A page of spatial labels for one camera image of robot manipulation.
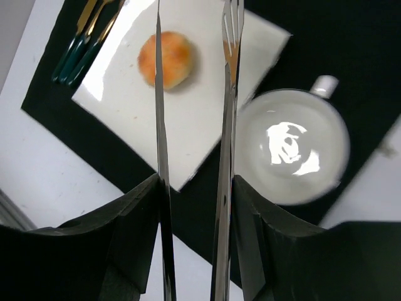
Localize aluminium rail front edge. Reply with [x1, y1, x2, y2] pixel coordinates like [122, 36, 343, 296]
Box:
[0, 190, 37, 231]

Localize gold knife green handle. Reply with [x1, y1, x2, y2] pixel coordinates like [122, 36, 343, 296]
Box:
[51, 0, 97, 82]

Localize black placemat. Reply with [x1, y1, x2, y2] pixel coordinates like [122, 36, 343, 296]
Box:
[20, 0, 401, 288]

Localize white two-handled cup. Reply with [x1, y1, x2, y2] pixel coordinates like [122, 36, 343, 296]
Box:
[235, 75, 350, 206]

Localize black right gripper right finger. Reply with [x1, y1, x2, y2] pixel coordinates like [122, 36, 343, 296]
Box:
[232, 176, 400, 300]

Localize gold fork green handle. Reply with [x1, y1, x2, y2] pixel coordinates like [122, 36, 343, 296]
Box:
[64, 1, 125, 87]

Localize round golden bun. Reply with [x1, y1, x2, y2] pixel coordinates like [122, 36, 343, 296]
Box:
[137, 31, 194, 90]

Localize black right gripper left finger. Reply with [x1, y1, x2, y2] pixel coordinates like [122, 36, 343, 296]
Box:
[1, 175, 162, 300]

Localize white square plate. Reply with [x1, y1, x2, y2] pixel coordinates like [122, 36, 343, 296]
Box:
[71, 0, 293, 193]

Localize metal tongs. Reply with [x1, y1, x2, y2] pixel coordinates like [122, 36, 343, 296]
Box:
[155, 1, 244, 300]

